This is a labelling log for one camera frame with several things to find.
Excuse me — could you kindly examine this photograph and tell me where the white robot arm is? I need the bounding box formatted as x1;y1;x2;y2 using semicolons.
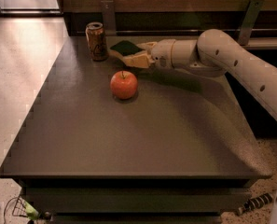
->
122;29;277;121

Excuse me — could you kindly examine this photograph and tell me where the striped black white handle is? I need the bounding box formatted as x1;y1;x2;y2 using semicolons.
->
236;193;274;216

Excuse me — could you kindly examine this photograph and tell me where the wire basket with green item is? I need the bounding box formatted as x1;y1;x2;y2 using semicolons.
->
3;195;52;224

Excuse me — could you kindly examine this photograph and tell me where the grey metal bracket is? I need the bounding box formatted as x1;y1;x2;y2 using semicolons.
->
237;0;265;46
101;0;117;35

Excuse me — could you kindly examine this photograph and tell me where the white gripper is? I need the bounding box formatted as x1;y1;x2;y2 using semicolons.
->
123;39;175;69

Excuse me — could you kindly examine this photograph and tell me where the orange soda can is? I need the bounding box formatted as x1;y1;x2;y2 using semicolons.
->
85;21;108;62

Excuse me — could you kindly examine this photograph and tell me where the green and yellow sponge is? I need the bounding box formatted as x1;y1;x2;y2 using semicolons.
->
109;40;142;59

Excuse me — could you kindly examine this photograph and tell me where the grey metal bracket right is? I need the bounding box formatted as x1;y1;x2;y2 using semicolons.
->
237;0;265;46

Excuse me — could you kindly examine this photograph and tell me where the grey metal bracket left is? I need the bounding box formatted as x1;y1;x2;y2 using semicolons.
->
101;0;117;35

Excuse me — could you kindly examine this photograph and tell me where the red apple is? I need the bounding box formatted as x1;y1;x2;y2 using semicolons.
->
110;71;138;100

